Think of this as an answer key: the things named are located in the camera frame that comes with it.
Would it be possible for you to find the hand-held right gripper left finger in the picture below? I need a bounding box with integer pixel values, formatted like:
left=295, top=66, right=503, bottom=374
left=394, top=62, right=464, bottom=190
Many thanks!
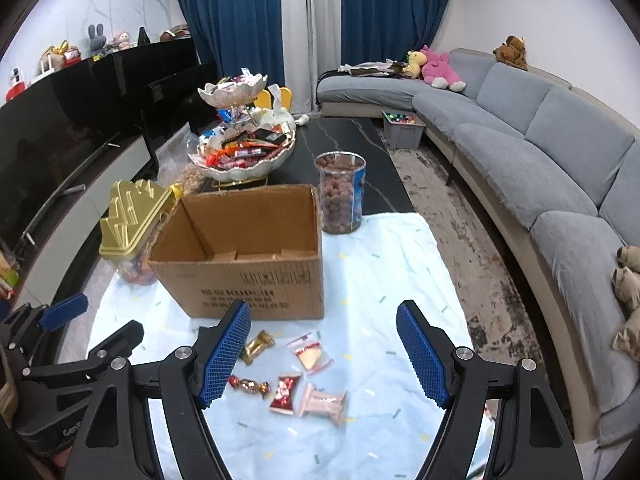
left=65, top=300, right=253, bottom=480

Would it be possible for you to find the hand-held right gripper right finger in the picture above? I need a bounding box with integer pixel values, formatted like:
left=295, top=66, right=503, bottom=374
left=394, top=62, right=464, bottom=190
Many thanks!
left=396, top=300, right=583, bottom=480

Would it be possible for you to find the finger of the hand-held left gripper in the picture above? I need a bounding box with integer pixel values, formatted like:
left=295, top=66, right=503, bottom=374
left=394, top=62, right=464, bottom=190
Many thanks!
left=5, top=294, right=90, bottom=361
left=22, top=321, right=146, bottom=386

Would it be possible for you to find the gold candy packet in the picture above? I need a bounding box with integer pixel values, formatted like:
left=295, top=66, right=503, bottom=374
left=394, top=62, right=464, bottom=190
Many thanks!
left=239, top=330, right=276, bottom=365

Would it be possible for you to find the brown cardboard box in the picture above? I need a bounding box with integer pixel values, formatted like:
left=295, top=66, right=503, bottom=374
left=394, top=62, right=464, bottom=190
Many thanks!
left=148, top=184, right=326, bottom=321

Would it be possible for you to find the red twisted candy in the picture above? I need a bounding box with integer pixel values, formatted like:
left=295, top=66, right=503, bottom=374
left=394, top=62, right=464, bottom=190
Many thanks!
left=228, top=374, right=271, bottom=399

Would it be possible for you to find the red and white snack packet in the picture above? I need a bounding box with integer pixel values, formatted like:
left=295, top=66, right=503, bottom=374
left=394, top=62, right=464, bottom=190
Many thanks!
left=269, top=372, right=303, bottom=415

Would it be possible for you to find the clear red-edged snack packet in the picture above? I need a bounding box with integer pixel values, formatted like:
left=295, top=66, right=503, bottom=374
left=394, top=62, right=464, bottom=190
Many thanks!
left=287, top=331, right=334, bottom=376

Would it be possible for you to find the clear candy jar gold lid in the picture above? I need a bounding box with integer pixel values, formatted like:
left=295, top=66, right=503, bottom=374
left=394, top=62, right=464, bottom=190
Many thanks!
left=98, top=178, right=182, bottom=286

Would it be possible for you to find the pink snack packet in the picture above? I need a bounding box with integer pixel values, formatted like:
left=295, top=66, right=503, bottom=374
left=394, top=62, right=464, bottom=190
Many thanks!
left=295, top=382, right=349, bottom=426

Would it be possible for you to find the grey television cabinet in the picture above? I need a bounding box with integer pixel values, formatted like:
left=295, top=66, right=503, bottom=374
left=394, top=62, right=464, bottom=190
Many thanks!
left=0, top=132, right=162, bottom=311

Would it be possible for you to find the patterned floor rug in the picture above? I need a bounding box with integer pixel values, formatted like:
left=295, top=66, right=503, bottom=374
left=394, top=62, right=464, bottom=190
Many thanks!
left=375, top=120, right=551, bottom=366

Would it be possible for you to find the black television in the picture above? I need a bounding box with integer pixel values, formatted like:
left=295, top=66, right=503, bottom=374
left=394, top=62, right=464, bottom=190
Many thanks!
left=0, top=67, right=151, bottom=248

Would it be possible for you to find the clear bag of nuts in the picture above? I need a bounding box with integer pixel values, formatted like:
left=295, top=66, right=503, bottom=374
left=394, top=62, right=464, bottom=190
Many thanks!
left=176, top=135, right=212, bottom=197

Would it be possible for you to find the clear jar of brown balls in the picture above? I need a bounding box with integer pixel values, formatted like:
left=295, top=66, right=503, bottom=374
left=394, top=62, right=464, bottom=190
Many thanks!
left=314, top=151, right=367, bottom=235

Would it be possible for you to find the white tiered snack dish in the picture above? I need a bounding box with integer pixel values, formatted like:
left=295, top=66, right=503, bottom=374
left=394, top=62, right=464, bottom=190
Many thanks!
left=187, top=72, right=298, bottom=188

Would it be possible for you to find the pile of snack packets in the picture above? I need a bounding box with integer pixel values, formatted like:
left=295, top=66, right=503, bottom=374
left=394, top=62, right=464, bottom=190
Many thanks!
left=215, top=67, right=262, bottom=90
left=192, top=127, right=293, bottom=168

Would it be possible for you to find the beige plush toy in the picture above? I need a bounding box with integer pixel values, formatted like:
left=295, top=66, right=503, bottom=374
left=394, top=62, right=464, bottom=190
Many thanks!
left=612, top=245, right=640, bottom=366

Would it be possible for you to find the grey storage bin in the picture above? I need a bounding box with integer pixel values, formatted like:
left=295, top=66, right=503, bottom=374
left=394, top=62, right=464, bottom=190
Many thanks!
left=382, top=110, right=427, bottom=150

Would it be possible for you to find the white dog figure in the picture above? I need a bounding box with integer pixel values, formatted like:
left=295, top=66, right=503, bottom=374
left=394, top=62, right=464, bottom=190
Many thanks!
left=6, top=67, right=27, bottom=102

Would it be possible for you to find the black glossy cabinet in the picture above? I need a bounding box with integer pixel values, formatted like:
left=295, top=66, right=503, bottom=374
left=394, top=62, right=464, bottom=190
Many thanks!
left=112, top=37, right=219, bottom=153

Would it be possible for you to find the gold and red gift box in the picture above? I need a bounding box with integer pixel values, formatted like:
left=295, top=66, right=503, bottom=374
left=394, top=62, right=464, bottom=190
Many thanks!
left=42, top=41, right=84, bottom=70

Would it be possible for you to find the yellow child chair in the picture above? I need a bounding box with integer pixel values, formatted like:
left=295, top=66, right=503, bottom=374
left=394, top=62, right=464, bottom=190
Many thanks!
left=256, top=87, right=294, bottom=111

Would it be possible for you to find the grey rabbit plush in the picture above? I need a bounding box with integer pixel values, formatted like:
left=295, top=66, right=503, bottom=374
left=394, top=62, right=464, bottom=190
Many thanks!
left=87, top=24, right=106, bottom=57

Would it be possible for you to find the pink plush toy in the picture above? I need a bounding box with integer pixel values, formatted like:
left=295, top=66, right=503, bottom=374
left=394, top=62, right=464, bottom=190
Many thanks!
left=419, top=45, right=467, bottom=92

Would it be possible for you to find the clothes pile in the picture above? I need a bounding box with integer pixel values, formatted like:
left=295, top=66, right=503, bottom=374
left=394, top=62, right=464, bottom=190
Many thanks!
left=337, top=60, right=408, bottom=79

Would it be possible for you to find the yellow plush toy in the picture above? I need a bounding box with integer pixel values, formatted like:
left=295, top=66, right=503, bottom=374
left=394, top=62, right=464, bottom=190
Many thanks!
left=402, top=51, right=426, bottom=79

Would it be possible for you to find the brown plush bear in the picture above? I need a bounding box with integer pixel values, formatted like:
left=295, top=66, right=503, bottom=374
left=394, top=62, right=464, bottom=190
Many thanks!
left=492, top=36, right=529, bottom=71

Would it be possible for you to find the blue curtain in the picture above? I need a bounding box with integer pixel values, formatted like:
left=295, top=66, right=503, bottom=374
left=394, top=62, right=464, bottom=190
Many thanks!
left=340, top=0, right=458, bottom=68
left=172, top=0, right=284, bottom=92

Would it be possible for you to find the white sheer curtain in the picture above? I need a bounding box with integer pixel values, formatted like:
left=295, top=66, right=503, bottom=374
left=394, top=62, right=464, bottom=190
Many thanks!
left=280, top=0, right=343, bottom=113

